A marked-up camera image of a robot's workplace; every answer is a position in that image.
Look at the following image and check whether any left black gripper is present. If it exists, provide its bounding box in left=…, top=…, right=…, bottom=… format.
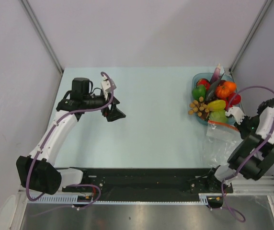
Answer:
left=83, top=90, right=125, bottom=121

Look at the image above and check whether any clear zip bag orange zipper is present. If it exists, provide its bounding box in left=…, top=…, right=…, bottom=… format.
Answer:
left=201, top=121, right=242, bottom=168

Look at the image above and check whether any grey toy fish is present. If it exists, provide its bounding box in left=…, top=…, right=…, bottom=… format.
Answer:
left=205, top=73, right=225, bottom=102

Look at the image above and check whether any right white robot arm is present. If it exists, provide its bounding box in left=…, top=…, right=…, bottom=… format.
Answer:
left=205, top=98, right=274, bottom=192

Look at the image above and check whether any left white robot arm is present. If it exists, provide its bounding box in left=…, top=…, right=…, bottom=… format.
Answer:
left=16, top=72, right=126, bottom=195

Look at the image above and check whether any red tomato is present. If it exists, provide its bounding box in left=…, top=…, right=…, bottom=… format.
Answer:
left=227, top=92, right=241, bottom=107

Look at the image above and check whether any green cabbage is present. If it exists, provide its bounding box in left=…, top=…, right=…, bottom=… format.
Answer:
left=209, top=110, right=228, bottom=123

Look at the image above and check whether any yellow starfruit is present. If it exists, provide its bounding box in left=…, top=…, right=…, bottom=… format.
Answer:
left=207, top=100, right=226, bottom=112

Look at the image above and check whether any orange pumpkin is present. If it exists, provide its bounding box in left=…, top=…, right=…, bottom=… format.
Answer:
left=215, top=81, right=237, bottom=99

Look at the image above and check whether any blue plastic bowl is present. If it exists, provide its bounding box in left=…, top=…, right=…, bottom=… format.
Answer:
left=191, top=71, right=242, bottom=127

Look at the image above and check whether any purple white scallion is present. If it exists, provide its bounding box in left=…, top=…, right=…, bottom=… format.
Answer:
left=210, top=63, right=221, bottom=84

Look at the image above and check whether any green bell pepper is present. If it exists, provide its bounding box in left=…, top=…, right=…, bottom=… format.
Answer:
left=192, top=84, right=206, bottom=100

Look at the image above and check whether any red bell pepper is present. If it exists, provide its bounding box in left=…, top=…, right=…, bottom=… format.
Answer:
left=196, top=78, right=210, bottom=90

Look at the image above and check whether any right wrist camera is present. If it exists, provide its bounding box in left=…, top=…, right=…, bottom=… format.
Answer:
left=225, top=107, right=245, bottom=125

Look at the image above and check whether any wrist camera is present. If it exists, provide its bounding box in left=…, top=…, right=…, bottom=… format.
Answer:
left=101, top=78, right=116, bottom=101
left=225, top=107, right=245, bottom=125

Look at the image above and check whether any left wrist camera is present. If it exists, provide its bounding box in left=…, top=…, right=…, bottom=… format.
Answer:
left=101, top=78, right=116, bottom=101

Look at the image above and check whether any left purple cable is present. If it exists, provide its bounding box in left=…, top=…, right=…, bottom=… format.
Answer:
left=25, top=71, right=115, bottom=216

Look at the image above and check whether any aluminium frame rail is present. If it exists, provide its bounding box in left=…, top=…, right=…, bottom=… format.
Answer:
left=17, top=174, right=274, bottom=197

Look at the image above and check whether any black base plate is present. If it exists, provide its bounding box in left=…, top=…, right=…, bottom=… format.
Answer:
left=61, top=167, right=234, bottom=202

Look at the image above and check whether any white cable duct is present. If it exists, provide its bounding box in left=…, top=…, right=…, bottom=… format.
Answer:
left=27, top=194, right=223, bottom=206

